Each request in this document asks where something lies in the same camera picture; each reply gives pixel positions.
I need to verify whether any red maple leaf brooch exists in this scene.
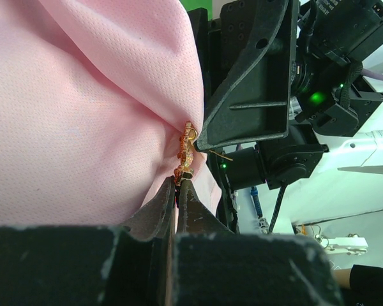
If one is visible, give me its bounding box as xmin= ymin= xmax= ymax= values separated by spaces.
xmin=174 ymin=121 xmax=198 ymax=191

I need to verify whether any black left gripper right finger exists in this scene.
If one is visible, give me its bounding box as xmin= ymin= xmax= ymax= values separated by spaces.
xmin=172 ymin=180 xmax=342 ymax=305

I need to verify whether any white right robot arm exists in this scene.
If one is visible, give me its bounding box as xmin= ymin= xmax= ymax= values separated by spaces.
xmin=188 ymin=1 xmax=383 ymax=231

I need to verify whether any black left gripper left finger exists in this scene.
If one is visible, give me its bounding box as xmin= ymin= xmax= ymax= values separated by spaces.
xmin=0 ymin=177 xmax=175 ymax=305

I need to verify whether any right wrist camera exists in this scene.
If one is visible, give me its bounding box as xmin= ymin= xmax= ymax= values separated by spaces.
xmin=291 ymin=1 xmax=383 ymax=137

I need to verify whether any pink t-shirt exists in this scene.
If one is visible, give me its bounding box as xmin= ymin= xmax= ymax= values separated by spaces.
xmin=0 ymin=1 xmax=204 ymax=225

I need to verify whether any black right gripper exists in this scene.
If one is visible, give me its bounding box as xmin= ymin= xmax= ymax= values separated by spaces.
xmin=188 ymin=1 xmax=299 ymax=150

